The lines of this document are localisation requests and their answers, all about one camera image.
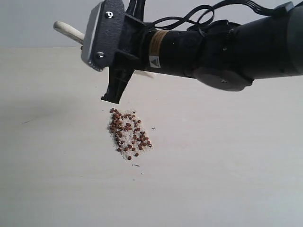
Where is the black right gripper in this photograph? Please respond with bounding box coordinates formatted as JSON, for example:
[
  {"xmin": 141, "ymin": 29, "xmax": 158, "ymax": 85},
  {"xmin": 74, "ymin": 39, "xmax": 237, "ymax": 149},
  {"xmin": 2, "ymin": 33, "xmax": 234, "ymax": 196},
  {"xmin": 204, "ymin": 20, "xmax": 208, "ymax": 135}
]
[{"xmin": 101, "ymin": 15, "xmax": 203, "ymax": 104}]

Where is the white paint brush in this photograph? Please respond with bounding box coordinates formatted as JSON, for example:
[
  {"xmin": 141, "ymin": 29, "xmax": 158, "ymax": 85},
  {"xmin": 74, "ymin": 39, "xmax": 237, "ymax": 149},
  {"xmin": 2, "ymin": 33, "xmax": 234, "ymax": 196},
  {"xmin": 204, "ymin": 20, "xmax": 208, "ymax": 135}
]
[{"xmin": 53, "ymin": 21, "xmax": 156, "ymax": 79}]

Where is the pile of beans and rice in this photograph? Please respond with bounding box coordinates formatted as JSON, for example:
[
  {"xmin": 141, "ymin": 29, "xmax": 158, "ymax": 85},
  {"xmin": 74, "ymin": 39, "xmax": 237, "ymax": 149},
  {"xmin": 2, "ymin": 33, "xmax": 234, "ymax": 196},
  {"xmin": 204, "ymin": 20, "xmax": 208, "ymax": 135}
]
[{"xmin": 107, "ymin": 107, "xmax": 153, "ymax": 160}]

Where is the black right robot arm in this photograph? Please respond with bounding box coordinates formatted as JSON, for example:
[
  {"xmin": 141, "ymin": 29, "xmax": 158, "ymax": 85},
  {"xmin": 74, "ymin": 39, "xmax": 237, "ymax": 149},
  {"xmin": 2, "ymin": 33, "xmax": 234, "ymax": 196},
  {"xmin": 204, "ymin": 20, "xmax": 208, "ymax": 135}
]
[{"xmin": 102, "ymin": 0, "xmax": 303, "ymax": 104}]

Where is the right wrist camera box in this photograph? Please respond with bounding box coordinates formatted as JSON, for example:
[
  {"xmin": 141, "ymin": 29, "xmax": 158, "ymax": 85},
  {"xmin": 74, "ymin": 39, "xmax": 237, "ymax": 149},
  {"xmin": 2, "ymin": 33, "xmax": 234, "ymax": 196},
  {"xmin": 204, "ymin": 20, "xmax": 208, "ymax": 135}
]
[{"xmin": 81, "ymin": 0, "xmax": 125, "ymax": 71}]

